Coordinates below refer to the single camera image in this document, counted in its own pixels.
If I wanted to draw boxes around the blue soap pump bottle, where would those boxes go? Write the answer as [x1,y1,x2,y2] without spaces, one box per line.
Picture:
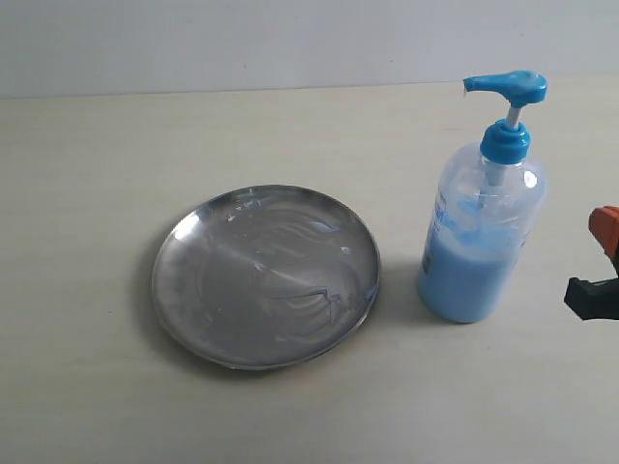
[417,71,548,324]

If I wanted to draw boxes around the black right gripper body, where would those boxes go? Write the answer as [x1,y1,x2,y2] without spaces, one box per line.
[564,277,619,321]

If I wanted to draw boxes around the round stainless steel plate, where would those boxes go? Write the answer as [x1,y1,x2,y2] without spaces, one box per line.
[150,185,381,371]

